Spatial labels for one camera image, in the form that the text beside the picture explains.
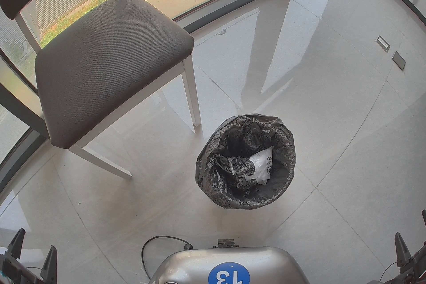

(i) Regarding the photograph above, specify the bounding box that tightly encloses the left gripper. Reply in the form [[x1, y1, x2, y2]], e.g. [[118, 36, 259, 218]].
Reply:
[[0, 228, 58, 284]]

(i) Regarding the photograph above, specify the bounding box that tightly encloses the crumpled white paper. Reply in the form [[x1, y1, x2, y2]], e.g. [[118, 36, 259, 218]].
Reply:
[[246, 146, 274, 185]]

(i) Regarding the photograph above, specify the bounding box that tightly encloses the black plastic bag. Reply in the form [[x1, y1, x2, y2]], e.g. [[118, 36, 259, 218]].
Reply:
[[195, 113, 297, 210]]

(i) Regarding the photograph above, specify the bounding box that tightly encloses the grey seat white leg chair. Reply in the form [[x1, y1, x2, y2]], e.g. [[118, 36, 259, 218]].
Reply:
[[0, 0, 202, 180]]

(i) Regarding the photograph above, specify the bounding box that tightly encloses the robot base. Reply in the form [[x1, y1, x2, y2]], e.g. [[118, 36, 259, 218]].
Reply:
[[148, 237, 312, 284]]

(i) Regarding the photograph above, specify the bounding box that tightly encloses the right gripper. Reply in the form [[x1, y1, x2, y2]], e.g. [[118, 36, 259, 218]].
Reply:
[[393, 209, 426, 284]]

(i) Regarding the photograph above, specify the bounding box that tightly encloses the black cable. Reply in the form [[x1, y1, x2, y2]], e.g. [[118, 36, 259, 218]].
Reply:
[[141, 235, 194, 277]]

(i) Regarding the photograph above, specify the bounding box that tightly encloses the crumpled black plastic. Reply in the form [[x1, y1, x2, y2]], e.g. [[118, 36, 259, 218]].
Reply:
[[213, 154, 256, 189]]

